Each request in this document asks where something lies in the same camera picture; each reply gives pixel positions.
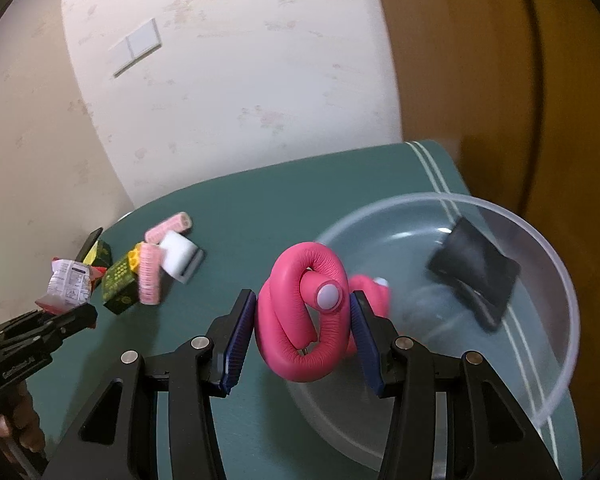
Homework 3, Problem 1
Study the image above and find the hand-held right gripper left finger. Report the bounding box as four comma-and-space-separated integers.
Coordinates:
42, 289, 258, 480

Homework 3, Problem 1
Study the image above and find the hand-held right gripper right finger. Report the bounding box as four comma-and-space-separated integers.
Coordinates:
349, 291, 563, 480

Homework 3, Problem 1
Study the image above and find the teal table cover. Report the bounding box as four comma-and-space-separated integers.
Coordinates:
30, 141, 581, 480

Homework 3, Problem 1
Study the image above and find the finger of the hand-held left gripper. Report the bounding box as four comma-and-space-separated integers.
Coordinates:
0, 304, 98, 356
77, 227, 104, 265

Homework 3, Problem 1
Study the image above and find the red and white snack packet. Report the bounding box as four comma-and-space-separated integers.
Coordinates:
35, 257, 108, 316

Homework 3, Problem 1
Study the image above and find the wooden door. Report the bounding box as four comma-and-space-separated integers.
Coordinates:
370, 0, 600, 461

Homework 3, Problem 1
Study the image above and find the person's left hand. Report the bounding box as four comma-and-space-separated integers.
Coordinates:
0, 387, 46, 453

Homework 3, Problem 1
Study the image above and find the clear plastic bowl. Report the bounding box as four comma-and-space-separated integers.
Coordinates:
285, 192, 580, 461

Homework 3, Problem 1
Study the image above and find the yellow toy brick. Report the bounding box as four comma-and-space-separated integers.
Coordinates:
126, 242, 146, 273

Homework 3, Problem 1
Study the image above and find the large green printed box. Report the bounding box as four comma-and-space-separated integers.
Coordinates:
102, 255, 143, 316

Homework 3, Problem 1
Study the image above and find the small green printed box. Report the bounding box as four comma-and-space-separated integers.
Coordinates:
82, 240, 113, 267

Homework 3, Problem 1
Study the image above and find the large pink hair roller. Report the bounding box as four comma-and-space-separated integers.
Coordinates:
137, 242, 165, 306

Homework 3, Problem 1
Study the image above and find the black cylinder object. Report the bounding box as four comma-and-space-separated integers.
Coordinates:
426, 216, 522, 332

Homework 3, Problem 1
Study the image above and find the pink twisted foam rod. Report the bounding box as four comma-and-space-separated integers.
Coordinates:
256, 242, 392, 381

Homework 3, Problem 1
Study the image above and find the white wall switch plate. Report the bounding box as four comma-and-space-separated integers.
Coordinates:
107, 17, 162, 78

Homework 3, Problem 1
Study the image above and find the small pink hair roller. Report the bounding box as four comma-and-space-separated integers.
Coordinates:
145, 212, 193, 243

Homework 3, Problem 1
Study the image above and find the white sponge block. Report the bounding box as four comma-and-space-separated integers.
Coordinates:
159, 231, 205, 285

